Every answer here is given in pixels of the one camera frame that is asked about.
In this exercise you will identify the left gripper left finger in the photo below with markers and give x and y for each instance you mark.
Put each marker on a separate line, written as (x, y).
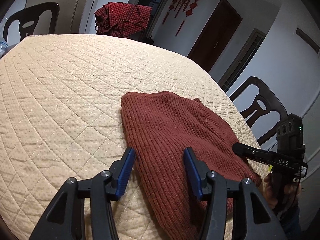
(64, 217)

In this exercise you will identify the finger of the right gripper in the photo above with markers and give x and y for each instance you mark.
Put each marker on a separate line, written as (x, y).
(255, 154)

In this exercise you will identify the person's right hand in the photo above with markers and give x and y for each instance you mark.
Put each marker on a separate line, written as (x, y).
(287, 196)

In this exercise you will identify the dark wooden chair right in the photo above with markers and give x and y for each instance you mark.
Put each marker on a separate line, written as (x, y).
(263, 103)

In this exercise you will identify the dark wooden chair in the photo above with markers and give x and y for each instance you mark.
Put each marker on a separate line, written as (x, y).
(29, 17)
(263, 103)

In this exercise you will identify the cream quilted table cover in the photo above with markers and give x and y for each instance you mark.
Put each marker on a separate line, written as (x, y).
(60, 112)

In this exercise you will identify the dark brown door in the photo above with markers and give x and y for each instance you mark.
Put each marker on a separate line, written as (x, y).
(215, 35)

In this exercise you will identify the red Chinese knot decoration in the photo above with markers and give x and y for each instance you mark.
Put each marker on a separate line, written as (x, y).
(185, 6)

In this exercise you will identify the red checked cloth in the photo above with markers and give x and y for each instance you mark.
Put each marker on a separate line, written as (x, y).
(120, 19)

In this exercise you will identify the dark wooden chair far left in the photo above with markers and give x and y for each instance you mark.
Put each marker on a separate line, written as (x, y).
(29, 17)

